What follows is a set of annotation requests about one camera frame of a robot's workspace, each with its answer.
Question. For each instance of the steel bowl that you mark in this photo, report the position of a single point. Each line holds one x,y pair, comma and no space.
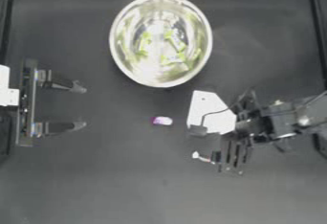
126,17

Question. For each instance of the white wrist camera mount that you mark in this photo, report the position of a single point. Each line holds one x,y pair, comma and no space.
6,84
208,106

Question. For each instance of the purple white candy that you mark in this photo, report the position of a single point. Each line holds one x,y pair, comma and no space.
162,120

